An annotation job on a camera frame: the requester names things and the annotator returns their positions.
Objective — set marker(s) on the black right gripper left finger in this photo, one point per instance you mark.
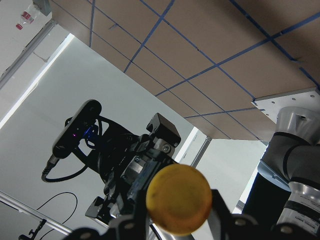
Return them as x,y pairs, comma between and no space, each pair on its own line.
133,226

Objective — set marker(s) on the yellow push button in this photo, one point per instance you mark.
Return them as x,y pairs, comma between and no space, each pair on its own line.
179,199

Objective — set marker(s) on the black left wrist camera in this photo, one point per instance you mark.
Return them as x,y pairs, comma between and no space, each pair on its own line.
76,129

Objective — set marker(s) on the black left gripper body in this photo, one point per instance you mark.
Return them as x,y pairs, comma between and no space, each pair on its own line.
127,162

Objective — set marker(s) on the plastic water bottle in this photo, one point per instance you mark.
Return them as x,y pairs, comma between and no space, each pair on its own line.
28,16

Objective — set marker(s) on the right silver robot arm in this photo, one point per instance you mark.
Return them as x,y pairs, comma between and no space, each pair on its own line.
293,154

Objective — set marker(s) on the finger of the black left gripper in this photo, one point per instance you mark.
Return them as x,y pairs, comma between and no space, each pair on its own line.
101,209

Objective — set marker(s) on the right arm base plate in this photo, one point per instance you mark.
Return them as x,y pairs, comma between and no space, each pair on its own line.
308,98

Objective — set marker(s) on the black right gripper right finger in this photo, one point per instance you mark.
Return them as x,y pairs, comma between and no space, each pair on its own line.
227,226

